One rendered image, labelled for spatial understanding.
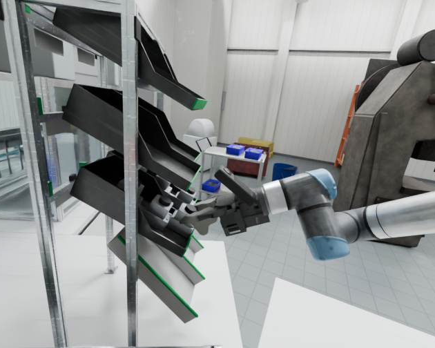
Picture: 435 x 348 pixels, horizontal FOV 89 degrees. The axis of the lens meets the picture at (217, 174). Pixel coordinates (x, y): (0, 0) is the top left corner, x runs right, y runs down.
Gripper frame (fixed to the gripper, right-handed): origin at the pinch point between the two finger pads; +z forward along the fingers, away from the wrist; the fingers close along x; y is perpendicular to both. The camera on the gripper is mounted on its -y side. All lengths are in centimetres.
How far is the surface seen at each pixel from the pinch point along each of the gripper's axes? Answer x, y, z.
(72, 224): 44, 7, 77
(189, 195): 10.2, -1.2, 0.9
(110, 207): -8.9, -9.6, 11.8
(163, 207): -4.9, -4.9, 2.6
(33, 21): -10.6, -44.4, 7.6
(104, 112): -9.0, -27.7, 3.7
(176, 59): 690, -213, 119
